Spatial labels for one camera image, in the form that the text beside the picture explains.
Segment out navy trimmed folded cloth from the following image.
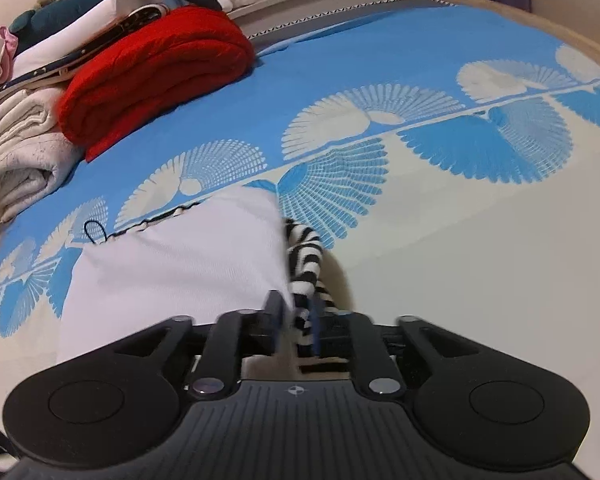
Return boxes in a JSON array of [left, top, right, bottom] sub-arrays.
[[0, 2, 172, 107]]

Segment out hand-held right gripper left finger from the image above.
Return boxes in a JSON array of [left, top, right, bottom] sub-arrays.
[[114, 290, 287, 401]]

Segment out grey triangle-edged mattress pad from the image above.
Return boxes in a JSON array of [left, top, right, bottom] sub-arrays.
[[246, 0, 462, 57]]

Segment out blue white patterned bedspread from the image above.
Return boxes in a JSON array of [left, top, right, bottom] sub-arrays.
[[0, 2, 600, 386]]

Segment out red folded blanket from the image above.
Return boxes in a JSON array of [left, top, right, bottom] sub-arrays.
[[57, 4, 257, 164]]

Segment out white folded quilt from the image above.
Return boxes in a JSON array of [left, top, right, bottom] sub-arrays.
[[0, 87, 89, 224]]

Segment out teal shark plush toy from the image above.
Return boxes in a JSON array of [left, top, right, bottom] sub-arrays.
[[7, 0, 222, 45]]

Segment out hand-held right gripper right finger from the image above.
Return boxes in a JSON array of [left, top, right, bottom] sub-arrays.
[[307, 297, 481, 401]]

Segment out black white striped hoodie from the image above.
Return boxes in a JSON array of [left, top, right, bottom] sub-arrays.
[[57, 185, 353, 377]]

